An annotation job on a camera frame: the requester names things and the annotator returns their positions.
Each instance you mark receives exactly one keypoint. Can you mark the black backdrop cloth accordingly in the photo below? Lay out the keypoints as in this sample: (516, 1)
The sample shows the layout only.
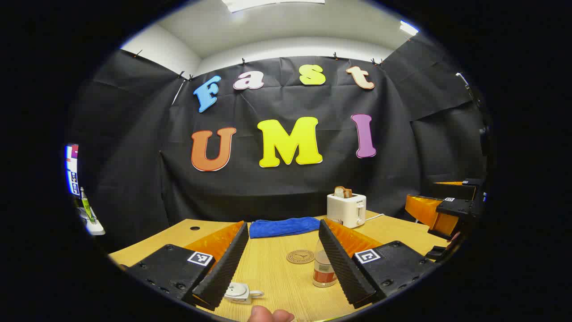
(286, 188)

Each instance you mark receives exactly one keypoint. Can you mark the green drink bottle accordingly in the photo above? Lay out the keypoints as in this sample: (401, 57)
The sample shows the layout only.
(87, 205)

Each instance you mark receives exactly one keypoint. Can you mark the round brown coaster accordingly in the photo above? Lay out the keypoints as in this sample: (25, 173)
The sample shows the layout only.
(300, 256)

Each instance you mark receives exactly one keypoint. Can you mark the clear plastic water bottle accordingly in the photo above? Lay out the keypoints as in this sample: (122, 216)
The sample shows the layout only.
(322, 268)

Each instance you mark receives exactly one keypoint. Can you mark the ceiling light panel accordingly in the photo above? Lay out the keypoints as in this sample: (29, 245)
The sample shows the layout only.
(268, 3)
(409, 28)

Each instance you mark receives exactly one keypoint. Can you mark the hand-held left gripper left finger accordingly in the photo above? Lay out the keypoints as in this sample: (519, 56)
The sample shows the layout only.
(228, 264)

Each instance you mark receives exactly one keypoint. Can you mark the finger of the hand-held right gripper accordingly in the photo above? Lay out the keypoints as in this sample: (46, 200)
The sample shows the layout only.
(440, 219)
(464, 191)

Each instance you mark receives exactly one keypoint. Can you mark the blue towel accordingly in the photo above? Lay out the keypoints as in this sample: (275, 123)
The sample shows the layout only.
(281, 227)

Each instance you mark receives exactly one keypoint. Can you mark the computer monitor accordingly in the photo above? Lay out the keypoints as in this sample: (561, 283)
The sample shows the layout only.
(71, 170)

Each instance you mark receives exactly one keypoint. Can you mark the bread slice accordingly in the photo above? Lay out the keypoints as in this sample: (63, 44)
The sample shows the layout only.
(343, 192)

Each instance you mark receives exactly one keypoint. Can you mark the white side table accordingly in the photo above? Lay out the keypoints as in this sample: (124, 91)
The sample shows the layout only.
(94, 229)

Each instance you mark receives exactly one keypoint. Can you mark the white toaster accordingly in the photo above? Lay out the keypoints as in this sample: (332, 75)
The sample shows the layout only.
(344, 210)

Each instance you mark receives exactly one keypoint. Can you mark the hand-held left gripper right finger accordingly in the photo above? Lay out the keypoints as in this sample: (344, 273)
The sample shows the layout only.
(342, 264)

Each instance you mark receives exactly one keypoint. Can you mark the white teacup lid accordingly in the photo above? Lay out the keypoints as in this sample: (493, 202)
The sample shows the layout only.
(235, 290)

